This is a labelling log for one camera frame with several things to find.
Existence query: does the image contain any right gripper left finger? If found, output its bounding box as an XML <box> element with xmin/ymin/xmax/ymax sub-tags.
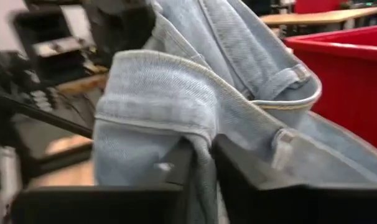
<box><xmin>138</xmin><ymin>138</ymin><xmax>195</xmax><ymax>224</ymax></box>

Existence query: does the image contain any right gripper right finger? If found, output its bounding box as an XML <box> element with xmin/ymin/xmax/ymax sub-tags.
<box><xmin>213</xmin><ymin>133</ymin><xmax>289</xmax><ymax>224</ymax></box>

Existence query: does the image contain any light blue denim garment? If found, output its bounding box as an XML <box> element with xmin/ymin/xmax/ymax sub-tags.
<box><xmin>91</xmin><ymin>0</ymin><xmax>377</xmax><ymax>224</ymax></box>

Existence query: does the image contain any red plastic laundry bin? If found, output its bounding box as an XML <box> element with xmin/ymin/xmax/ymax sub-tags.
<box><xmin>284</xmin><ymin>24</ymin><xmax>377</xmax><ymax>155</ymax></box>

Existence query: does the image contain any beige side table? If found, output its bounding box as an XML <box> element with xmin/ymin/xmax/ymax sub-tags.
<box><xmin>259</xmin><ymin>6</ymin><xmax>377</xmax><ymax>27</ymax></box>

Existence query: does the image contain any small red box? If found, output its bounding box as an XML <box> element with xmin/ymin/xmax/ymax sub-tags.
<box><xmin>294</xmin><ymin>0</ymin><xmax>343</xmax><ymax>14</ymax></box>

